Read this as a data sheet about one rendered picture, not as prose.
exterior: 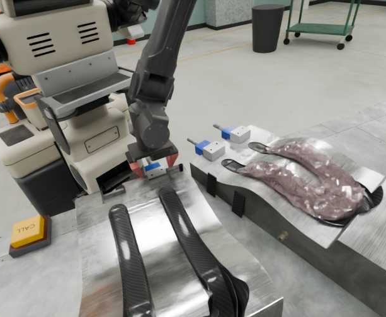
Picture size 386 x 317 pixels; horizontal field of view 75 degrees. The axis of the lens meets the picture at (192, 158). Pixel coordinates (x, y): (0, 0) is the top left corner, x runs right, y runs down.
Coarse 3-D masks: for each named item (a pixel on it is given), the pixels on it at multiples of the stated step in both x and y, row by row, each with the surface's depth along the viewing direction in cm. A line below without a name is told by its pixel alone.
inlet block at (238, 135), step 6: (216, 126) 81; (228, 126) 78; (240, 126) 75; (222, 132) 77; (228, 132) 75; (234, 132) 73; (240, 132) 72; (246, 132) 72; (234, 138) 73; (240, 138) 72; (246, 138) 74
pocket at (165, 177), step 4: (168, 172) 61; (160, 176) 62; (164, 176) 62; (168, 176) 62; (148, 180) 60; (152, 180) 61; (156, 180) 62; (160, 180) 62; (164, 180) 62; (168, 180) 62; (152, 184) 61; (156, 184) 61
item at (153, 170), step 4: (148, 160) 74; (152, 164) 71; (156, 164) 71; (148, 168) 70; (152, 168) 70; (156, 168) 67; (160, 168) 67; (164, 168) 67; (148, 172) 66; (152, 172) 66; (156, 172) 66; (160, 172) 66; (164, 172) 66; (148, 176) 65; (152, 176) 65; (156, 176) 65
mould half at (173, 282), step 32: (96, 192) 57; (128, 192) 56; (192, 192) 55; (96, 224) 50; (160, 224) 49; (96, 256) 45; (160, 256) 44; (224, 256) 39; (96, 288) 40; (160, 288) 36; (192, 288) 35; (256, 288) 34
